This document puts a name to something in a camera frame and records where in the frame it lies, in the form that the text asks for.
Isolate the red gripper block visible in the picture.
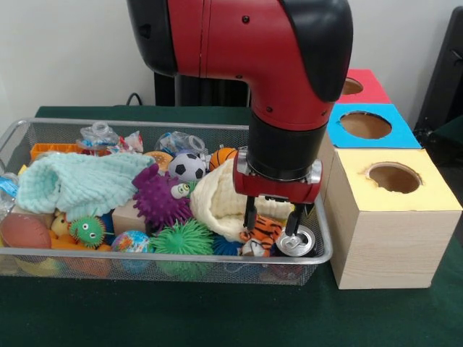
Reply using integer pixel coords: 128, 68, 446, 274
233, 147, 323, 239

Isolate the tiger plush toy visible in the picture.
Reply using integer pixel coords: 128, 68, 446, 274
241, 215, 286, 257

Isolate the pale yellow cloth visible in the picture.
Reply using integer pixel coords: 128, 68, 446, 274
190, 158, 294, 243

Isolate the clear mesh bin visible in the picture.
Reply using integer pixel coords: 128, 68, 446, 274
0, 118, 334, 286

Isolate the silver drink can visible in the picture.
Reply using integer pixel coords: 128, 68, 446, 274
277, 225, 318, 258

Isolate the small orange basketball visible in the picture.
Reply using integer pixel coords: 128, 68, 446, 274
209, 147, 238, 171

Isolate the large green spiky ball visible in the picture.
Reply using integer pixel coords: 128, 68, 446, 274
150, 218, 216, 281

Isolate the small soccer ball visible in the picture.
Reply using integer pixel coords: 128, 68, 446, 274
168, 150, 208, 183

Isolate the purple spiky ball with eyes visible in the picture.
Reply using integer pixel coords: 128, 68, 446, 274
133, 162, 200, 231

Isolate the dark green table cloth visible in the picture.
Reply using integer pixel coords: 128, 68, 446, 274
0, 105, 463, 347

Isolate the mint green cloth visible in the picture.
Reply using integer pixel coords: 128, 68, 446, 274
14, 150, 156, 221

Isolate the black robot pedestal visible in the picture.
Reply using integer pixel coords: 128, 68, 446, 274
153, 71, 251, 108

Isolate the black cable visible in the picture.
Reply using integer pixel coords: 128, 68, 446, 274
127, 92, 149, 108

